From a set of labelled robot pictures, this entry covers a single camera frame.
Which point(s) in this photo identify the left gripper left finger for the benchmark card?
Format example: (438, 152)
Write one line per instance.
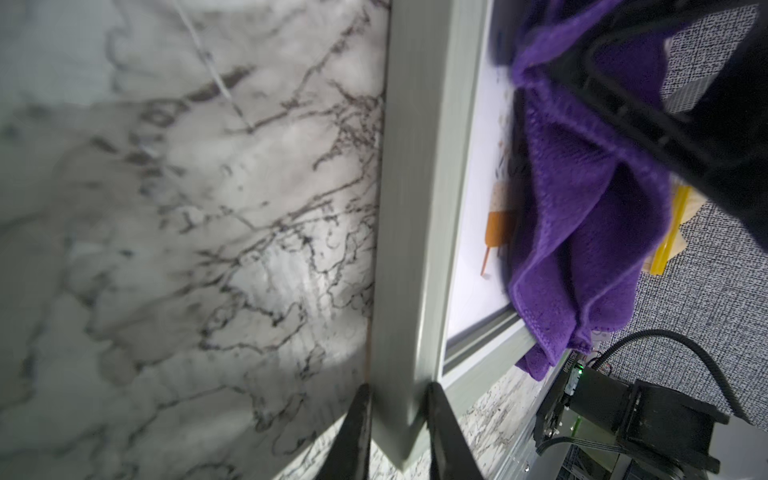
(349, 455)

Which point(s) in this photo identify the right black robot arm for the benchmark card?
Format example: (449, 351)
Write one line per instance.
(676, 436)

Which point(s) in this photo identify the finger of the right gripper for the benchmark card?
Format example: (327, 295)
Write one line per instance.
(672, 102)

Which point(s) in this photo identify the purple cloth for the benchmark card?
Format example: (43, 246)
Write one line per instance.
(596, 204)

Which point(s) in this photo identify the grey green picture frame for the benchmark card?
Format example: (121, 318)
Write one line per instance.
(448, 177)

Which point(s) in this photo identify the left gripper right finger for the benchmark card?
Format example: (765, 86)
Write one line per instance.
(451, 457)

